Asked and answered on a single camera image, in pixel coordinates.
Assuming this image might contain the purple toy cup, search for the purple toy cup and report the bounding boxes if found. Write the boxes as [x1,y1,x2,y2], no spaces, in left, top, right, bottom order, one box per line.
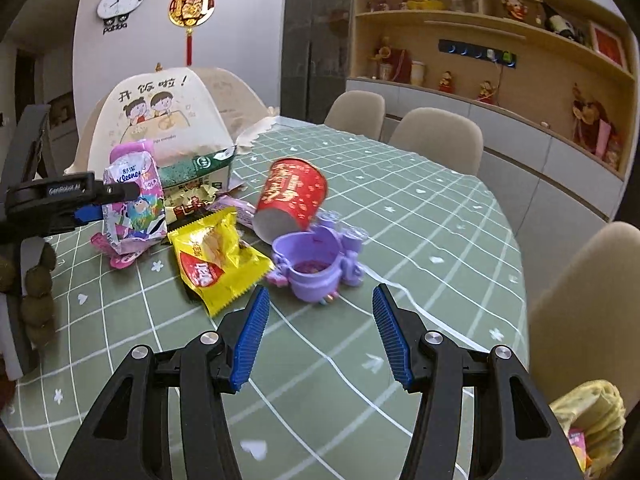
[265,212,371,306]

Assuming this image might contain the pink plastic wrapper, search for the pink plastic wrapper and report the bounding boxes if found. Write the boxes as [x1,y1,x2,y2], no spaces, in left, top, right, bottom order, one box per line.
[90,232,151,268]

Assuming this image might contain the yellow snack bag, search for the yellow snack bag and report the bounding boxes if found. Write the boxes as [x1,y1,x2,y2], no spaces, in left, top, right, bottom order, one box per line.
[167,207,275,318]

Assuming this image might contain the snack wrappers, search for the snack wrappers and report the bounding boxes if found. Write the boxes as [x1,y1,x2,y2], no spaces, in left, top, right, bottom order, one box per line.
[251,157,328,243]

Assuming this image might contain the pink candy wrapper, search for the pink candy wrapper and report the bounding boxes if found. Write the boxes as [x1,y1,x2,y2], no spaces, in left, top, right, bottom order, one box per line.
[210,195,261,228]

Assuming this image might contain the red knot wall ornament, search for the red knot wall ornament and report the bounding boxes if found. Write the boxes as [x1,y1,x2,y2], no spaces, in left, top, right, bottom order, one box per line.
[167,0,217,67]

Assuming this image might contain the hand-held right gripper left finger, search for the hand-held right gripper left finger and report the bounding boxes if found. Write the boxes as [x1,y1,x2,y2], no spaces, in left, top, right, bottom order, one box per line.
[54,285,273,480]

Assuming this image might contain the dark wine bottle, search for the dark wine bottle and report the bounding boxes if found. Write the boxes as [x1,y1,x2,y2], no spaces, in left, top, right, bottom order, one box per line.
[537,0,586,43]

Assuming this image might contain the beige dining chair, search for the beige dining chair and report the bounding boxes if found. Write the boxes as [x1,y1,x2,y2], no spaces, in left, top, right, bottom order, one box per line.
[389,107,484,177]
[324,91,386,143]
[527,221,640,406]

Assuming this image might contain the yellow plastic trash bag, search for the yellow plastic trash bag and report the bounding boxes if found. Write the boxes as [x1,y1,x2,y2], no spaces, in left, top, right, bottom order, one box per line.
[549,380,627,476]

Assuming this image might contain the wooden wall shelf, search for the wooden wall shelf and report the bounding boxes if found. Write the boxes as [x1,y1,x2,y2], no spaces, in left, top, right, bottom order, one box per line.
[350,0,638,181]

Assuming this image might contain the red doll figure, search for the red doll figure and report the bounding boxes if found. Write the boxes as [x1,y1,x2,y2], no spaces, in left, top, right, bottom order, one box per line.
[372,37,413,83]

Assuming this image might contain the plush doll bouquet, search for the plush doll bouquet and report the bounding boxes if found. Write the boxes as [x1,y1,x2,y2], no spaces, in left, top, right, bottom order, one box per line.
[571,83,623,161]

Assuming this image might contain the beige lace food cover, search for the beige lace food cover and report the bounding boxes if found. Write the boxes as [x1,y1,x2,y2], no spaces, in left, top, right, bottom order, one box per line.
[192,66,281,158]

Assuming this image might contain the panda wall clock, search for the panda wall clock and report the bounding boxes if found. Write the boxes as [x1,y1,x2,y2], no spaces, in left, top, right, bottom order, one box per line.
[96,0,147,36]

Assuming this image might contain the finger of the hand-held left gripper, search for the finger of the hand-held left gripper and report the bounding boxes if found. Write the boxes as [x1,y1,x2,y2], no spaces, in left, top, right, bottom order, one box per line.
[92,181,142,201]
[50,204,104,234]

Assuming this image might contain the black power strip rail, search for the black power strip rail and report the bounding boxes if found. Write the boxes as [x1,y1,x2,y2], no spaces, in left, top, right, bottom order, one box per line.
[439,39,518,67]

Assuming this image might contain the printed food cover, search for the printed food cover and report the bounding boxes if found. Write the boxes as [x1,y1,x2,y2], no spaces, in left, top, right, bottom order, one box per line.
[65,63,236,176]

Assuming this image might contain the green checked tablecloth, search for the green checked tablecloth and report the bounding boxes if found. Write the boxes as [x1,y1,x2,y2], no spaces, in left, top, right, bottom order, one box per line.
[0,115,531,480]

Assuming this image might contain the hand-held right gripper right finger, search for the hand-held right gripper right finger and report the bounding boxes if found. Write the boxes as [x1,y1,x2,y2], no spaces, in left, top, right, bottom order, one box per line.
[372,283,586,480]

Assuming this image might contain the pink tissue packet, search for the pink tissue packet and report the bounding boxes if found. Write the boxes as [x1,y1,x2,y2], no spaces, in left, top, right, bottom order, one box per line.
[102,140,168,258]

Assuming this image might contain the red gold candy wrapper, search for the red gold candy wrapper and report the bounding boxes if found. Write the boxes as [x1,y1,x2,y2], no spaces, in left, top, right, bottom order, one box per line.
[165,185,226,223]

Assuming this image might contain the white sideboard cabinet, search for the white sideboard cabinet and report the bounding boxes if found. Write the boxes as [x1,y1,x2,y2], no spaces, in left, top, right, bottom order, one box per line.
[346,77,626,221]

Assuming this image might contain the green carton box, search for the green carton box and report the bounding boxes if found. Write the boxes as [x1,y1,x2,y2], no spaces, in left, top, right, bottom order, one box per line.
[155,145,238,206]

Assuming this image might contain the red framed picture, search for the red framed picture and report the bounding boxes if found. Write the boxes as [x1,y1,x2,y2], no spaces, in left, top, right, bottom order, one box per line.
[589,21,628,72]

